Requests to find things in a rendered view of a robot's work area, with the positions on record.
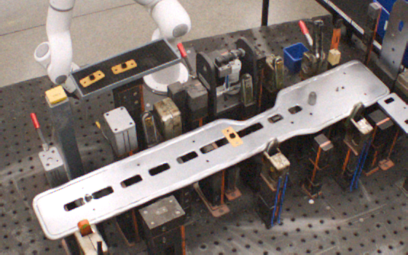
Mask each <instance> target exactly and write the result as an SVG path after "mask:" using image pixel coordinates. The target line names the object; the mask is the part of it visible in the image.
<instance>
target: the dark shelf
mask: <svg viewBox="0 0 408 255"><path fill-rule="evenodd" d="M324 1H325V2H326V3H328V4H329V5H330V6H331V7H332V8H333V9H335V10H336V11H337V12H338V13H339V14H341V16H343V17H344V18H345V19H346V20H347V21H348V22H349V23H350V24H352V25H353V26H354V27H356V29H357V30H359V31H360V32H361V33H362V34H364V31H363V27H364V26H365V24H366V20H367V18H366V17H367V13H368V8H369V5H370V4H372V3H374V0H324ZM382 42H383V38H382V37H381V36H380V35H379V34H378V32H376V34H375V37H374V42H373V44H374V45H375V46H376V47H378V48H379V49H381V47H382ZM400 68H401V69H402V70H403V71H407V70H408V65H407V64H406V63H405V62H404V61H402V64H401V67H400Z"/></svg>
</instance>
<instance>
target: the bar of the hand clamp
mask: <svg viewBox="0 0 408 255"><path fill-rule="evenodd" d="M326 29H327V27H326V25H324V24H323V21H322V20H321V19H319V20H317V21H313V44H312V48H313V55H314V56H315V61H316V62H317V52H318V54H319V55H320V57H319V58H318V59H320V60H322V59H323V52H322V50H323V32H325V31H326Z"/></svg>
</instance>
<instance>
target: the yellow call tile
mask: <svg viewBox="0 0 408 255"><path fill-rule="evenodd" d="M46 94H47V98H48V99H49V101H50V104H51V105H53V104H54V103H57V102H59V101H62V100H64V99H66V94H65V93H64V91H63V88H62V87H61V86H59V87H56V88H54V89H51V90H48V91H47V92H46Z"/></svg>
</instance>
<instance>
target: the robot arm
mask: <svg viewBox="0 0 408 255"><path fill-rule="evenodd" d="M74 2H75V0H50V2H49V9H48V16H47V22H46V30H47V37H48V39H49V42H42V43H41V44H40V45H39V46H38V47H37V49H36V50H35V53H34V57H35V60H37V61H38V63H40V64H41V65H42V66H43V67H44V68H45V69H46V71H47V73H48V75H49V78H50V79H51V80H52V82H53V83H54V84H57V85H62V86H63V90H64V91H65V92H66V91H67V93H66V96H67V97H70V96H71V97H73V98H74V99H76V98H77V99H78V100H79V98H78V97H77V96H76V95H75V94H74V90H75V89H76V87H75V84H74V83H73V81H72V80H71V77H70V74H69V72H72V71H75V70H77V69H78V68H82V67H84V66H87V65H89V64H88V63H87V64H85V65H83V66H82V67H78V66H77V65H76V64H74V63H73V62H72V52H73V49H72V44H71V35H70V33H69V31H70V24H71V17H72V13H73V9H74ZM134 2H136V3H138V4H140V5H142V6H144V8H145V10H147V12H148V13H149V14H150V15H151V17H152V19H153V20H154V21H155V23H156V25H157V26H158V29H156V30H155V31H154V32H153V34H152V41H153V40H155V39H159V38H160V37H163V36H164V37H165V39H166V40H167V41H168V43H169V44H170V46H171V47H172V48H173V49H174V50H175V51H176V52H177V54H178V56H179V57H181V54H180V52H179V49H178V47H177V45H178V43H181V38H182V37H183V36H185V35H187V34H188V33H189V32H190V30H191V20H190V18H189V16H188V14H187V12H186V11H185V10H184V8H183V7H182V5H180V3H179V2H178V1H177V0H134ZM187 73H188V71H187V68H186V67H185V66H184V65H182V64H181V63H178V64H176V65H174V66H171V67H167V68H164V69H162V70H160V71H156V72H154V73H152V74H149V75H147V76H144V81H145V83H146V84H147V85H148V86H149V87H150V88H152V89H153V90H156V91H161V92H167V85H169V84H172V83H174V82H177V81H180V83H183V82H186V81H187V76H188V75H187Z"/></svg>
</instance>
